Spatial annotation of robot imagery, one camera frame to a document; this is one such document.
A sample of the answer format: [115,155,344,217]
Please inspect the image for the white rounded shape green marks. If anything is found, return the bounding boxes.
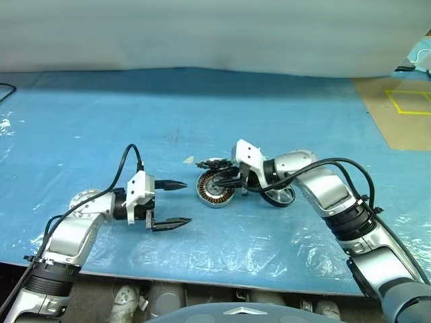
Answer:
[112,285,139,319]

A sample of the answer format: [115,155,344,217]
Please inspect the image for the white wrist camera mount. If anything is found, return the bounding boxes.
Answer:
[230,139,269,190]
[125,170,156,225]

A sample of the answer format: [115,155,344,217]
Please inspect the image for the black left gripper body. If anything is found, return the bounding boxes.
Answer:
[134,196,158,227]

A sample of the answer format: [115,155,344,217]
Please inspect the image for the pale grey rounded shape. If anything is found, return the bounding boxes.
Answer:
[314,299,341,319]
[147,284,186,317]

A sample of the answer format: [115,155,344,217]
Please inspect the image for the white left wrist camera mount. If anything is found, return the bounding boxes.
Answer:
[125,170,156,225]

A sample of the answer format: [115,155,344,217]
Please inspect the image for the white backdrop sheet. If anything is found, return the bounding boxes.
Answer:
[0,0,431,80]

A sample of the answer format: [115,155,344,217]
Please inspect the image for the motor housing with copper windings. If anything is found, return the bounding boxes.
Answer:
[196,168,236,210]

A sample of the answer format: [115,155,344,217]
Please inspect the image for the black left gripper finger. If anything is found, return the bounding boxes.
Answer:
[146,211,193,234]
[154,180,189,192]

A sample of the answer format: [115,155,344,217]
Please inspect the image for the grey robot torso with emblem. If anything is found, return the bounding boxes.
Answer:
[143,301,347,323]

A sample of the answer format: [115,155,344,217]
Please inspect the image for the blue table mat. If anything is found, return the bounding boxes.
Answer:
[0,69,398,297]

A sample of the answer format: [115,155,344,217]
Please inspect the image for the brown cardboard sheet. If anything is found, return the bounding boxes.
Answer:
[352,72,431,151]

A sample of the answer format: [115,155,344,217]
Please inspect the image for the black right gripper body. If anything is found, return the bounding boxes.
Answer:
[238,163,252,196]

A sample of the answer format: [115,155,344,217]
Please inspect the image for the thin black cable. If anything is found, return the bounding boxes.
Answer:
[0,82,17,104]

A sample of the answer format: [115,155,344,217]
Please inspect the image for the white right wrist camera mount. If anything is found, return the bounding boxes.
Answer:
[230,139,269,190]

